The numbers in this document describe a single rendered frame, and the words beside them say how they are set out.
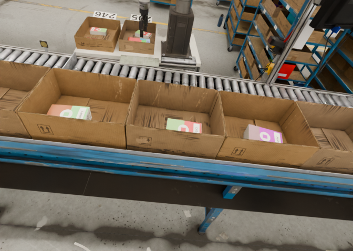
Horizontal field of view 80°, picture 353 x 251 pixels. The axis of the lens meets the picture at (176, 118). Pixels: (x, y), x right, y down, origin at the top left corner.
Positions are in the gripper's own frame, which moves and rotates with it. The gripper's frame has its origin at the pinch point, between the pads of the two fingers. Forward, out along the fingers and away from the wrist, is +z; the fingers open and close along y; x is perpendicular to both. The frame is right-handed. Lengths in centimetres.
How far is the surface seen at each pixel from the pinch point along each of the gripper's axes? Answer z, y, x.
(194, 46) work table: 4.8, -9.7, 46.0
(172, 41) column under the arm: -7.5, 16.2, 31.5
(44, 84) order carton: -23, 115, 3
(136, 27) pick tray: 0.8, -6.5, -9.9
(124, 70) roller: 5, 55, 9
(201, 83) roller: 5, 42, 65
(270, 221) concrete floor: 80, 89, 150
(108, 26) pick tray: 1.4, 4.6, -31.8
